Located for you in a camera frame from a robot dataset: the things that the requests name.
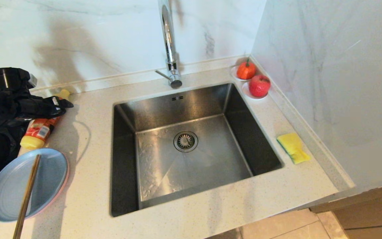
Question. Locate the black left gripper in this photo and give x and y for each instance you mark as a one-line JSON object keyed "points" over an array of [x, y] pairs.
{"points": [[31, 106]]}

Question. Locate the orange dish soap bottle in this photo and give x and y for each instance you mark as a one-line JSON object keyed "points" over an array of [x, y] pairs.
{"points": [[36, 132]]}

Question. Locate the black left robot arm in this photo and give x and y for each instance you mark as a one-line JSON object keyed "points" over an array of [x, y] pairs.
{"points": [[8, 79]]}

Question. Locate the stainless steel sink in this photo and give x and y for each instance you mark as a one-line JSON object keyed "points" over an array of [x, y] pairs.
{"points": [[211, 142]]}

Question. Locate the yellow green sponge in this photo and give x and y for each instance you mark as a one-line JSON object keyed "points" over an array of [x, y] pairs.
{"points": [[292, 146]]}

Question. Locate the pink plate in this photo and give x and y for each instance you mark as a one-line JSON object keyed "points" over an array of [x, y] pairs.
{"points": [[63, 186]]}

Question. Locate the light blue plate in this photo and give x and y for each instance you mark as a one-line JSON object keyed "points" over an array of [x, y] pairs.
{"points": [[8, 189]]}

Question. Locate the chrome faucet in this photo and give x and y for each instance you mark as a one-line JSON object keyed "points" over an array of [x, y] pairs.
{"points": [[170, 43]]}

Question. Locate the metal drain strainer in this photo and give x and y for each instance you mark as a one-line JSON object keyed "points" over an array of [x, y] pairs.
{"points": [[185, 141]]}

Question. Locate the small white dish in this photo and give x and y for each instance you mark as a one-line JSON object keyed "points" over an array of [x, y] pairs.
{"points": [[246, 94], [233, 75]]}

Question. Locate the orange toy pumpkin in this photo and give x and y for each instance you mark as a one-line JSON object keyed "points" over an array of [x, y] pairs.
{"points": [[246, 70]]}

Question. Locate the red toy apple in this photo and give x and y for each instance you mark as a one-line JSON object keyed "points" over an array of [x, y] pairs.
{"points": [[259, 86]]}

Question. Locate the wooden cabinet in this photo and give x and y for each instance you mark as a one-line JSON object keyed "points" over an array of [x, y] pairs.
{"points": [[370, 212]]}

